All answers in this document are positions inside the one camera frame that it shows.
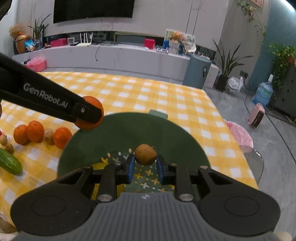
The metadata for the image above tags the green cucumber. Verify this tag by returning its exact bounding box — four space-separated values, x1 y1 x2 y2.
0 148 23 175

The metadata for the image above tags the ivy plant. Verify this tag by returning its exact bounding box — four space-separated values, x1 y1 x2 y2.
268 43 296 90

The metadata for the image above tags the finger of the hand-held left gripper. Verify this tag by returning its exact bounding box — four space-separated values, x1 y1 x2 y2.
72 97 104 125

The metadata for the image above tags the pink space heater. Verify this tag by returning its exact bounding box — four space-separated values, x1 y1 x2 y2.
248 103 266 128

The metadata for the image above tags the grey-blue trash bin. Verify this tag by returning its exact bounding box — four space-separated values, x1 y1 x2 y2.
183 54 211 89

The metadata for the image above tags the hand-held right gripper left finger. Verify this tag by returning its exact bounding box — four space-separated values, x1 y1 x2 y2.
57 153 135 202

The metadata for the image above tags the pink stool cushion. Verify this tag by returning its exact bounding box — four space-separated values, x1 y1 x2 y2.
225 120 254 153

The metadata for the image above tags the grey television console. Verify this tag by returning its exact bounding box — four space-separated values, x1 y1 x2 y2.
11 43 219 88

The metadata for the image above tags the pink plastic basket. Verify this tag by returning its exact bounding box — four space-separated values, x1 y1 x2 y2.
25 57 46 72

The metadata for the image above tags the blue snack bag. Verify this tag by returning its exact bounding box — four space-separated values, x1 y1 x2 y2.
24 39 36 52

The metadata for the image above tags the tall potted plant black pot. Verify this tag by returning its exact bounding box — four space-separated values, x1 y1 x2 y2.
212 39 254 91

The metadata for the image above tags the blue water jug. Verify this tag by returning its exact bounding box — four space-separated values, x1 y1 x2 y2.
252 74 273 106

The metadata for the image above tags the green bowl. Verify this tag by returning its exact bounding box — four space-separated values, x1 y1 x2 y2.
57 110 211 200

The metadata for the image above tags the golden vase with dried flowers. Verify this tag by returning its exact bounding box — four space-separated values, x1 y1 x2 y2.
9 24 31 54

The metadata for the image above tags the white plastic bag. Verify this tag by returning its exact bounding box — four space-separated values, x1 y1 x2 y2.
228 76 244 94

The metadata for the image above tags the yellow checkered tablecloth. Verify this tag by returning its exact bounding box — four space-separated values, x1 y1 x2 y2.
0 71 258 232

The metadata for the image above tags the green leafy potted plant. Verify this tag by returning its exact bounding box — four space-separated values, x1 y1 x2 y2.
28 13 52 48

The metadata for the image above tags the dark grey cabinet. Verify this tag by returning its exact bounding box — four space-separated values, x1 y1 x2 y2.
272 62 296 126

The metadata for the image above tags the white router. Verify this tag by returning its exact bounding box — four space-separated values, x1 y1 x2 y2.
76 32 93 47

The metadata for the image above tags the printed display board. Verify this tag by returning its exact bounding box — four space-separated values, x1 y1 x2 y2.
163 29 196 55

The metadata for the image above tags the hanging vine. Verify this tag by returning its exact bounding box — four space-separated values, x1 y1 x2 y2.
234 0 267 44

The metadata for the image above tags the pink box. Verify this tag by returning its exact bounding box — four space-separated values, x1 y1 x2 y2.
50 39 68 48

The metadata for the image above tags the brown teddy bear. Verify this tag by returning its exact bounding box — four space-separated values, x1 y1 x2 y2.
170 31 184 44

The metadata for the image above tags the orange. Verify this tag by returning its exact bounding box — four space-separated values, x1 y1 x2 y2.
75 96 104 131
53 127 73 150
13 125 30 146
26 120 45 142

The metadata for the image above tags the black television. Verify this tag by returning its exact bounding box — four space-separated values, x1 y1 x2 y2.
53 0 134 24

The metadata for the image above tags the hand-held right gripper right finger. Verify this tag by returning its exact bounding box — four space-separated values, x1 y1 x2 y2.
157 155 234 202

